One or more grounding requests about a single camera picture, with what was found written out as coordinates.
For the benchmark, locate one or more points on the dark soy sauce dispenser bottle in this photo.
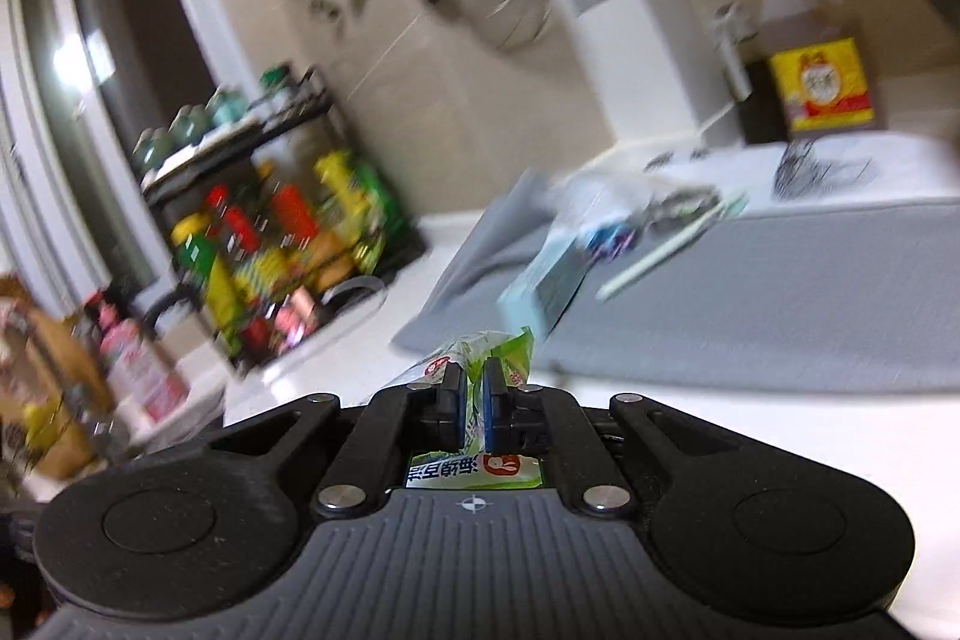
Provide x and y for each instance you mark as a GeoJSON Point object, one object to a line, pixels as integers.
{"type": "Point", "coordinates": [748, 75]}

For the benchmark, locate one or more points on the pink labelled bottle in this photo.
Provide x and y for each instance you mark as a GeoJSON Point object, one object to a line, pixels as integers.
{"type": "Point", "coordinates": [136, 366]}

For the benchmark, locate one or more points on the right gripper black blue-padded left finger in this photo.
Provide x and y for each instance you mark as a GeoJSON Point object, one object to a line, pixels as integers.
{"type": "Point", "coordinates": [399, 423]}

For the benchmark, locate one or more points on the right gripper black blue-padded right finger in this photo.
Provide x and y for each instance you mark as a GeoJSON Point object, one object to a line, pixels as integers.
{"type": "Point", "coordinates": [551, 426]}

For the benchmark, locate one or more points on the clear plastic bag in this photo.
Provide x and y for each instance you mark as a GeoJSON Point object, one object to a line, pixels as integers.
{"type": "Point", "coordinates": [593, 199]}

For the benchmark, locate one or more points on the mint green toothbrush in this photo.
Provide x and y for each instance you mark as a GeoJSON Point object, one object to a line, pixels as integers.
{"type": "Point", "coordinates": [728, 208]}

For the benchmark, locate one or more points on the green white snack bag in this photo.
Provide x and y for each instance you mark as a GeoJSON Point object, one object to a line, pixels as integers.
{"type": "Point", "coordinates": [473, 467]}

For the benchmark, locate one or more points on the white geometric print cloth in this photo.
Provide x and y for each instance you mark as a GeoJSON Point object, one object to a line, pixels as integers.
{"type": "Point", "coordinates": [866, 169]}

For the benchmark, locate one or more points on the grey woven table mat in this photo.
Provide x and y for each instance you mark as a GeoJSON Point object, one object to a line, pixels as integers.
{"type": "Point", "coordinates": [848, 300]}

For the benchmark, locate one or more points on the black wire spice rack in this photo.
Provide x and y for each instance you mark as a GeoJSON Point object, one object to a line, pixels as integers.
{"type": "Point", "coordinates": [276, 219]}

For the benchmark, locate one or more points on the cooking wine jug yellow label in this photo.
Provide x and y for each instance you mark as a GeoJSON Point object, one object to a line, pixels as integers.
{"type": "Point", "coordinates": [816, 66]}

